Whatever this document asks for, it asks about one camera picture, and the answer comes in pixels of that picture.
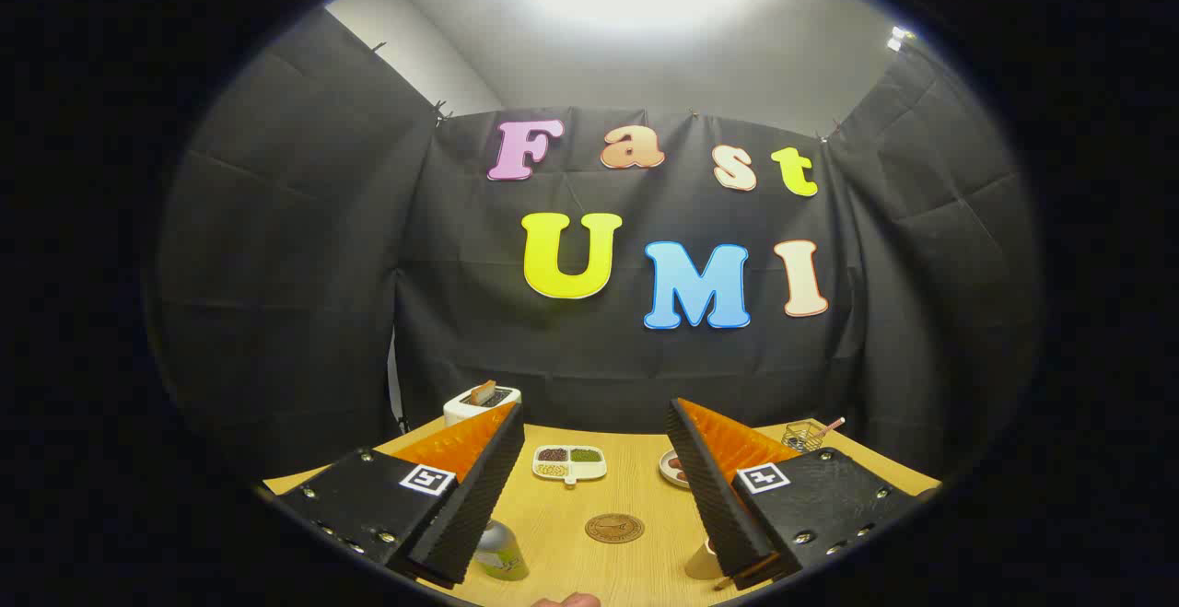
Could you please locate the white toaster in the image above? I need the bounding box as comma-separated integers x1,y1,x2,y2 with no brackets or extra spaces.
443,385,522,428

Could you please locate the black backdrop cloth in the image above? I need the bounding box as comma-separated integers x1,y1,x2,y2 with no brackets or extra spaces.
157,8,1042,488

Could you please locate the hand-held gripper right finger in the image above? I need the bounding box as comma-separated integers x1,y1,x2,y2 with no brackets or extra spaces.
667,397,922,591

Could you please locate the white divided bean dish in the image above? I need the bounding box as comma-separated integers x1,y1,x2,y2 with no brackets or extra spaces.
532,445,608,488

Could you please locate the wire mesh holder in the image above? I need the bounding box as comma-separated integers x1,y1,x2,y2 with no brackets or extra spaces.
782,421,827,453

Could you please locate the wooden table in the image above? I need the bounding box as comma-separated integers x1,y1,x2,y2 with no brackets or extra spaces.
263,417,942,607

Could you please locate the beige cup with wooden handle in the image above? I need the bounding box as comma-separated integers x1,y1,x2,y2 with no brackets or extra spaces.
683,538,729,580

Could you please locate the round wooden coaster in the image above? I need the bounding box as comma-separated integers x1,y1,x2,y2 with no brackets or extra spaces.
585,513,646,544

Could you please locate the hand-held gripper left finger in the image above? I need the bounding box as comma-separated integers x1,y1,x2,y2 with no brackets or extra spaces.
274,402,526,589

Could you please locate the silver green juice bottle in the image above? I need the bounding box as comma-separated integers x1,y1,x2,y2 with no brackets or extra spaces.
474,520,531,582

